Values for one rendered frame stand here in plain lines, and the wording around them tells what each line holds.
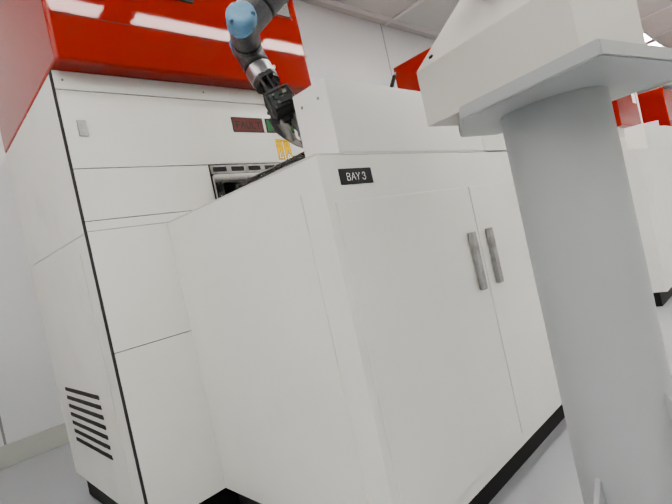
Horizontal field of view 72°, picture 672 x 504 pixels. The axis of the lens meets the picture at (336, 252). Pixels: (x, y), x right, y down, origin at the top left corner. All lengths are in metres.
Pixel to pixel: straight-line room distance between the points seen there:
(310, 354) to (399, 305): 0.20
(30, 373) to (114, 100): 1.67
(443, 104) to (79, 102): 0.91
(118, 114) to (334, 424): 0.95
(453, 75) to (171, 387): 0.99
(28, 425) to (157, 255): 1.60
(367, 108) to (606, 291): 0.53
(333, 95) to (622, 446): 0.73
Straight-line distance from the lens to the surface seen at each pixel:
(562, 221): 0.76
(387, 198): 0.92
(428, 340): 0.96
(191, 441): 1.36
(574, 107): 0.77
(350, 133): 0.89
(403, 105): 1.05
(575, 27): 0.70
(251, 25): 1.27
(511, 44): 0.74
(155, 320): 1.29
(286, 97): 1.24
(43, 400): 2.75
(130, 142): 1.36
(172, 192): 1.36
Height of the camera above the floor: 0.65
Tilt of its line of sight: level
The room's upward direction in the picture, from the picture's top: 12 degrees counter-clockwise
